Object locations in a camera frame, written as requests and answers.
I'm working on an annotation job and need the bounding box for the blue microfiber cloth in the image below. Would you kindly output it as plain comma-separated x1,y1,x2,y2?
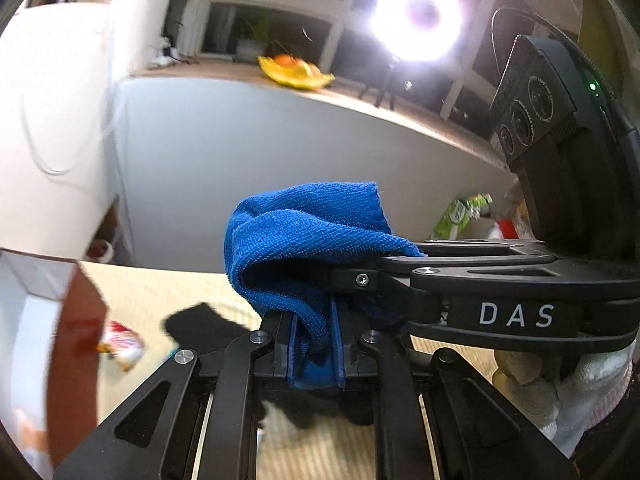
224,182,420,390

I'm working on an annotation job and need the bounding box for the black fabric pouch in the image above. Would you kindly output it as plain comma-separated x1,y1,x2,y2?
254,343,417,430

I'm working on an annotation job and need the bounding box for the black furry soft item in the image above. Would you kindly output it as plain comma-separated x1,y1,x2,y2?
163,302,250,354

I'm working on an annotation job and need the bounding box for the right hand in white glove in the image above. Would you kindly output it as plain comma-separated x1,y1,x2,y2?
491,344,636,456

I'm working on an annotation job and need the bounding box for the green tissue box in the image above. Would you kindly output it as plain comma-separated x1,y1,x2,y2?
431,193,492,240

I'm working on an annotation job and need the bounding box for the red and white snack packet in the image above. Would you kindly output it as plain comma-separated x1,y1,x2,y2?
96,320,144,372

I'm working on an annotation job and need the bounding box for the striped yellow mat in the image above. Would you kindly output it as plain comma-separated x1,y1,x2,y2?
77,259,501,480

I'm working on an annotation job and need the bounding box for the red cardboard box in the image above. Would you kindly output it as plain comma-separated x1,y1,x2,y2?
1,250,107,479

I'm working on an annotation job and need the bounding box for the yellow fruit bowl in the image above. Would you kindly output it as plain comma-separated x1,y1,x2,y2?
257,55,335,91

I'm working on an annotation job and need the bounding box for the black camera module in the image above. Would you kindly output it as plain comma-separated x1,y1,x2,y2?
489,35,639,261

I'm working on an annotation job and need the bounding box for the ring light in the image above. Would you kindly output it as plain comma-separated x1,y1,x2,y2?
368,0,464,63

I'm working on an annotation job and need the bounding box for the white cable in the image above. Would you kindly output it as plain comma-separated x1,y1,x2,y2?
19,84,122,179

